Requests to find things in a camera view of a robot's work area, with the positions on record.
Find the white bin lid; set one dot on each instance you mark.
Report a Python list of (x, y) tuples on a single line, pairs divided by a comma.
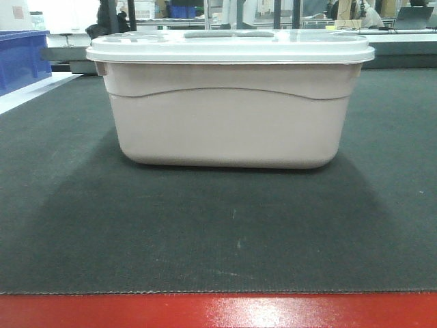
[(232, 46)]

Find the blue crate at left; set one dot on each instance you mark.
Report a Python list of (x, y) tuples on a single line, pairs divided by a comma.
[(21, 59)]

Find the white plastic storage bin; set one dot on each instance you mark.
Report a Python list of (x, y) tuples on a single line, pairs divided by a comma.
[(256, 115)]

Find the grey laptop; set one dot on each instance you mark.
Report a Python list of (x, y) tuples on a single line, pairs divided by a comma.
[(412, 18)]

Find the person in white shirt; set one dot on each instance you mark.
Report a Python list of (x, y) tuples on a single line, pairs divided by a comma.
[(371, 18)]

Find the dark green table mat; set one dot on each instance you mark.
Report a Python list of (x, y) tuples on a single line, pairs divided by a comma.
[(78, 217)]

